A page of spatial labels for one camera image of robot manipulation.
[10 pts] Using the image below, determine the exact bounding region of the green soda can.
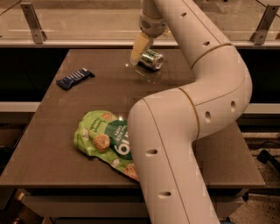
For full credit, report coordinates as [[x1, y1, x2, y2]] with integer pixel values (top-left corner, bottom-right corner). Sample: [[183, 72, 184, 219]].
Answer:
[[139, 49, 165, 70]]

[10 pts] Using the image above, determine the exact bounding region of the glass barrier panel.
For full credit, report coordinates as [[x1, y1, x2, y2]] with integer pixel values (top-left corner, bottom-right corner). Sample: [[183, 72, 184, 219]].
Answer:
[[0, 0, 280, 41]]

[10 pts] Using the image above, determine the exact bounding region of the metal rail bracket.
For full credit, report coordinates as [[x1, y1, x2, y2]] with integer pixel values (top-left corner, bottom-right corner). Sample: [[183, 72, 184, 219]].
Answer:
[[250, 4, 280, 46], [20, 3, 47, 44]]

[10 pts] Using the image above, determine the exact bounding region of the left metal rail bracket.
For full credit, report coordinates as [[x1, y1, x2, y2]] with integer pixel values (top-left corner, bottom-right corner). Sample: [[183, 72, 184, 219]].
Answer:
[[20, 3, 47, 44]]

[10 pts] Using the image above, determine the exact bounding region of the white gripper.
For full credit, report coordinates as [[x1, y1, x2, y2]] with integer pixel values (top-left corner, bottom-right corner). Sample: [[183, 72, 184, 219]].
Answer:
[[130, 10, 170, 66]]

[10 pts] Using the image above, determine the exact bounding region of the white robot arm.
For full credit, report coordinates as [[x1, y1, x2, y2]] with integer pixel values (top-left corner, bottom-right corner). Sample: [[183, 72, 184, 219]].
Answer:
[[128, 0, 252, 224]]

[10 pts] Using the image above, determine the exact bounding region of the blue snack bar wrapper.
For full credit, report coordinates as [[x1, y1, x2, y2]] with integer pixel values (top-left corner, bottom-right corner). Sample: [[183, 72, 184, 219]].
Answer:
[[56, 68, 95, 90]]

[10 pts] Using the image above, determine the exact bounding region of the right metal rail bracket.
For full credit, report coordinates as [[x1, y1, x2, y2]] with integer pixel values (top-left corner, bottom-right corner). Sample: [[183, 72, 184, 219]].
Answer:
[[250, 4, 280, 46]]

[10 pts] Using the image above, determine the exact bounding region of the green Dang chips bag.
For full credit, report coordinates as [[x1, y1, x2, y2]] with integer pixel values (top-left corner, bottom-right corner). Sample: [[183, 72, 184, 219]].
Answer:
[[73, 110, 138, 180]]

